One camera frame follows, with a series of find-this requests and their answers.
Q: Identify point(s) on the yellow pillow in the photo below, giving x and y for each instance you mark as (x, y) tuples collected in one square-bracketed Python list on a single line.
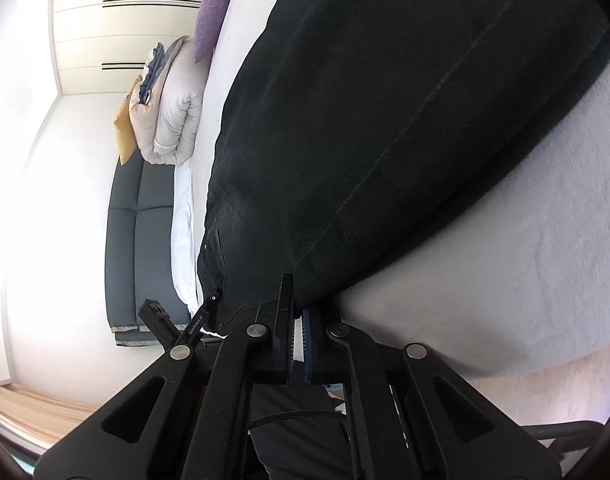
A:
[(124, 130)]

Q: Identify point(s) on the folded beige blue quilt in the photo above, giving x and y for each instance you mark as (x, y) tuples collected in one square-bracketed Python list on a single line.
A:
[(140, 125)]

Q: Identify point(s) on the white wardrobe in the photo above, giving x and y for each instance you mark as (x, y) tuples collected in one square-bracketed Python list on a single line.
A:
[(110, 35)]

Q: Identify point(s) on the purple pillow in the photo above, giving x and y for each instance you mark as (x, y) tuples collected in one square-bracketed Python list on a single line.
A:
[(210, 20)]

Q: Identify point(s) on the bed with white sheet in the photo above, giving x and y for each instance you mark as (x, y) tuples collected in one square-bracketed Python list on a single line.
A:
[(485, 285)]

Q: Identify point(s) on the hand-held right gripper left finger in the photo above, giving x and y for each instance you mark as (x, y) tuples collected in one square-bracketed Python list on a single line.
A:
[(290, 360)]

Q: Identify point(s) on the folded light grey duvet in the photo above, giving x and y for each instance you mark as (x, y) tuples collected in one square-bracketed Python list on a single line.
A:
[(180, 110)]

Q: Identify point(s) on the person's leg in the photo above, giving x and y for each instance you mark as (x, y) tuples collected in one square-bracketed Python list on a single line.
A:
[(295, 440)]

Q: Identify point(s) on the grey padded headboard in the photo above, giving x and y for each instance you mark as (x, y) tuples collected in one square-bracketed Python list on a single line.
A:
[(135, 240)]

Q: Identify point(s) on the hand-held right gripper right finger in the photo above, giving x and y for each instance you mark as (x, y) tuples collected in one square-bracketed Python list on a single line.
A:
[(307, 342)]

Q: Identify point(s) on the black pants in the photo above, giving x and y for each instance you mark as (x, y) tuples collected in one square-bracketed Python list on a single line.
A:
[(385, 135)]

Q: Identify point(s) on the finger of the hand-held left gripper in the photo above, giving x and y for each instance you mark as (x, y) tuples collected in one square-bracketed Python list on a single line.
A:
[(157, 320), (205, 316)]

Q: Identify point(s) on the black metal frame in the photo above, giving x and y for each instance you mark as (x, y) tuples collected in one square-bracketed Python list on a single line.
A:
[(565, 430)]

